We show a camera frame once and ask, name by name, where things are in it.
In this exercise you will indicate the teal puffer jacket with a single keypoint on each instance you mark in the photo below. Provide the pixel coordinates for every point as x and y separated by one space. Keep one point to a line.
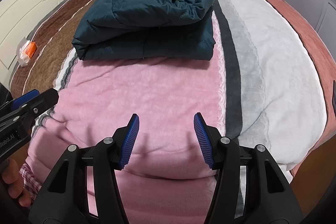
138 29

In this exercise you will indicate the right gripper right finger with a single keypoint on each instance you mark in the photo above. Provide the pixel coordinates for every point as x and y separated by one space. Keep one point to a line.
208 138

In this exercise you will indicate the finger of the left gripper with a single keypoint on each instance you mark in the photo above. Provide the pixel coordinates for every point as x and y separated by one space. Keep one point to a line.
16 103
41 103

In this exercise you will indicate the brown fleece blanket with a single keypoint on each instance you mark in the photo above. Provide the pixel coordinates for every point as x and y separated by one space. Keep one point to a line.
53 36

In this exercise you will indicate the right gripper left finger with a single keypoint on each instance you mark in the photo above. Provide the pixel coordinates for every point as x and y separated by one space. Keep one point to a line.
124 140

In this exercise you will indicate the orange white tissue pack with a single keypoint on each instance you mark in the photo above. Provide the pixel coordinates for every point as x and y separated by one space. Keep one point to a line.
25 51

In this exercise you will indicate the terracotta bed sheet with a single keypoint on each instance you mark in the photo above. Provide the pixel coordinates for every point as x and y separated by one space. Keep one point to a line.
270 81

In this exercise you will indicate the pink plaid clothing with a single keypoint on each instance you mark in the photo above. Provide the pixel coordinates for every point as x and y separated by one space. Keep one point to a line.
30 183

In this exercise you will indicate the cream bed headboard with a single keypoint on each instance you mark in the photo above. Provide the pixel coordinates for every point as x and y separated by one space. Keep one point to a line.
18 18

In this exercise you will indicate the person left hand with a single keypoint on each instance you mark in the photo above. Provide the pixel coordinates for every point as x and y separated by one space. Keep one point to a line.
14 180

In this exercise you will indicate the pink grey white blanket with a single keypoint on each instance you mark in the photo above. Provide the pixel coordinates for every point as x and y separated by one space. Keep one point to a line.
166 179

